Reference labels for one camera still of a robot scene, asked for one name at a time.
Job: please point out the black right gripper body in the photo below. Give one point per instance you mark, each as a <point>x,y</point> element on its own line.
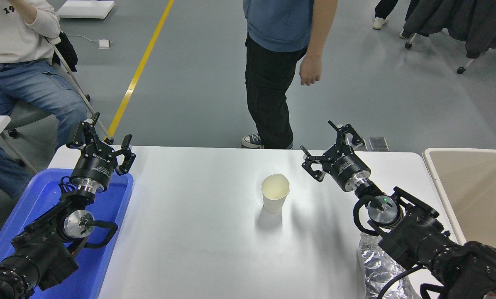
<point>347,168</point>

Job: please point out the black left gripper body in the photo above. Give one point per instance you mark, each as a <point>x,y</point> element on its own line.
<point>94,166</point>

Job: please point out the white paper cup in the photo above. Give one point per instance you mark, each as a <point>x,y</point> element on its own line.
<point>274,203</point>

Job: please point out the seated person's forearm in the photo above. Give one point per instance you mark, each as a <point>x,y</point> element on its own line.
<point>44,25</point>

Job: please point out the standing person's forearm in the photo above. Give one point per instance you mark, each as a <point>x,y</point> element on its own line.
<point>322,29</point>

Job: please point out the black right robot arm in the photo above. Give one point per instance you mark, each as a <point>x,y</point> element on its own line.
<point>418,236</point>

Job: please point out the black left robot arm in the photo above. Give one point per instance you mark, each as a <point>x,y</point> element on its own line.
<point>44,245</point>

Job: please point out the standing person's hand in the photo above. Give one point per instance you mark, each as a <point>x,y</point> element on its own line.
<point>311,70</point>

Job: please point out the blue plastic tray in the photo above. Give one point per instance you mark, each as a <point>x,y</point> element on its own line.
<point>44,195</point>

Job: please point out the seated person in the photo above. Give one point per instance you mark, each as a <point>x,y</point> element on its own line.
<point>15,83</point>

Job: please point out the white power adapter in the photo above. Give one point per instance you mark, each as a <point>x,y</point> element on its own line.
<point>104,43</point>

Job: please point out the standing person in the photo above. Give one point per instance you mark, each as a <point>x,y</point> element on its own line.
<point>268,83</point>

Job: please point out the crumpled silver foil tray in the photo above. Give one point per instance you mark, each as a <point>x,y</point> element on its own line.
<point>376,270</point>

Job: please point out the flat white floor platform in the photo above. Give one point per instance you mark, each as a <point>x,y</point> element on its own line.
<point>86,8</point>

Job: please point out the large pale plastic bin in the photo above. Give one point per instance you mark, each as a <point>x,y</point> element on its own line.
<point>472,187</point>

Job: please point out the person with white shoes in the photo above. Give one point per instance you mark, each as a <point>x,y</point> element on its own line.
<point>382,10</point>

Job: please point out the wheeled white chair base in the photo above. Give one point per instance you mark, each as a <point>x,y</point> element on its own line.
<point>460,70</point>

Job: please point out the dark grey jacket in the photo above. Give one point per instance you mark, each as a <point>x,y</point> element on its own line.
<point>459,20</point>

